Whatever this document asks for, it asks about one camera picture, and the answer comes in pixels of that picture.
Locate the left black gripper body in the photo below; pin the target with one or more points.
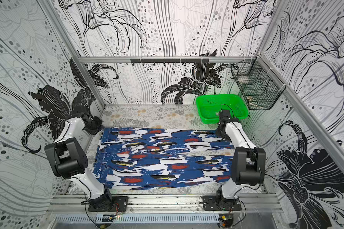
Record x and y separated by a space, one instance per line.
93 126

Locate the blue patterned long pants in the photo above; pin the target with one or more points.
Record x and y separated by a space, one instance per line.
146 158

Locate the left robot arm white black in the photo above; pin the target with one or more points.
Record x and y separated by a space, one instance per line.
68 159

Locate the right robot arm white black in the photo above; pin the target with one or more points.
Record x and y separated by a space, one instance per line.
248 163

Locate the green plastic basket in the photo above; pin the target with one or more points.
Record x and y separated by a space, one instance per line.
209 106

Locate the black wire basket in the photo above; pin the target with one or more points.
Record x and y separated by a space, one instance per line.
256 87

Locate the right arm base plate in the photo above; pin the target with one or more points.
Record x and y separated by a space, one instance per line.
211 203

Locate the black bar on rail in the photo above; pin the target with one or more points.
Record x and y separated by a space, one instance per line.
166 60

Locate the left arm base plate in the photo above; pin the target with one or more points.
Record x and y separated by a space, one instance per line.
114 203

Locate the white slotted cable duct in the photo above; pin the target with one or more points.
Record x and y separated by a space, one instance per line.
140 218

